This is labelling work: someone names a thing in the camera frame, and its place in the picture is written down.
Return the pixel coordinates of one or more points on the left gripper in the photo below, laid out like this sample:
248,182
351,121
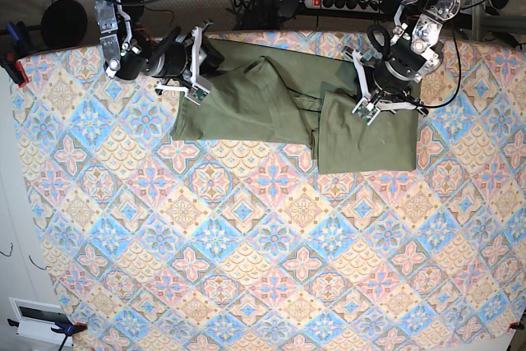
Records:
381,83

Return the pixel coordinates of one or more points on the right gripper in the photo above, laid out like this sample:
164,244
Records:
177,60

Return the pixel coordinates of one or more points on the olive green t-shirt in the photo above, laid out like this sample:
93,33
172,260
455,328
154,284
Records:
281,96

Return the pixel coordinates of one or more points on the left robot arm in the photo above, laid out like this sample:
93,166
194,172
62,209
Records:
408,53

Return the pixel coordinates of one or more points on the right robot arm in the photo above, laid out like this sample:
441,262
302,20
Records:
128,52

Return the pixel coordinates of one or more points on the white power strip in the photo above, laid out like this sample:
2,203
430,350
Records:
343,5

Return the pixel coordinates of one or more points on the black round stool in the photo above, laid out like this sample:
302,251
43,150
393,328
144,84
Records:
64,24

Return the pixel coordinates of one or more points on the blue orange clamp upper left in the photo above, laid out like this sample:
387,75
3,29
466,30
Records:
19,48

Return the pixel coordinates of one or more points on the blue orange clamp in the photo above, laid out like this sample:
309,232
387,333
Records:
19,48
65,329

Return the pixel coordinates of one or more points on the patterned tile tablecloth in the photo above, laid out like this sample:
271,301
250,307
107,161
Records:
159,244

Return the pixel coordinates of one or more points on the orange clamp lower right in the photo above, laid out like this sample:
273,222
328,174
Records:
517,326

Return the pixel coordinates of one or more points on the blue orange clamp lower left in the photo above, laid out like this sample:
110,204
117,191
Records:
65,329

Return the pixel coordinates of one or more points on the white floor vent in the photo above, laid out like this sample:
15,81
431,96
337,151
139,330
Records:
33,311

